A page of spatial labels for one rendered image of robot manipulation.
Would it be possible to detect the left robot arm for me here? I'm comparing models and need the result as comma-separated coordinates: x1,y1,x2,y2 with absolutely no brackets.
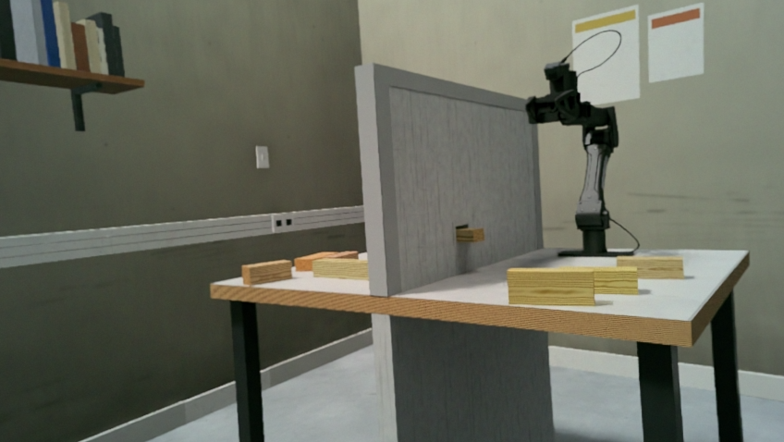
544,62,634,258

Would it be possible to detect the grey panel wall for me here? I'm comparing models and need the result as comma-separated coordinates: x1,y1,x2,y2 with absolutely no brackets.
355,63,555,442

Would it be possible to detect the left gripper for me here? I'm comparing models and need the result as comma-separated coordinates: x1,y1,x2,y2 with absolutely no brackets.
525,74,577,124

